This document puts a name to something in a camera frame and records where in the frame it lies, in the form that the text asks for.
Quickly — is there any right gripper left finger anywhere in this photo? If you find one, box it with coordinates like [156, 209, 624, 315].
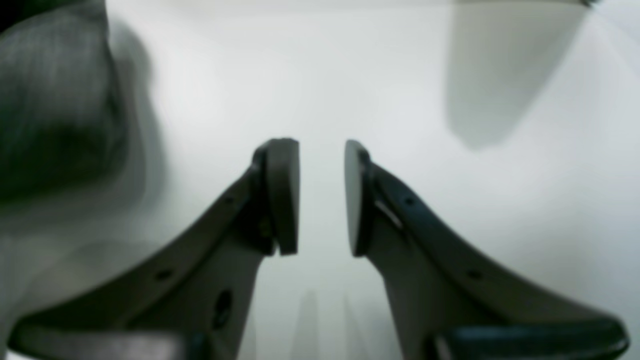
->
[7, 137, 300, 360]

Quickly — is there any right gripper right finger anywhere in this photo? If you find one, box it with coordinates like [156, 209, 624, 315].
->
[344, 140, 631, 360]

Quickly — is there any grey long-sleeve t-shirt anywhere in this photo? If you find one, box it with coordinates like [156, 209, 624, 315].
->
[0, 0, 130, 207]

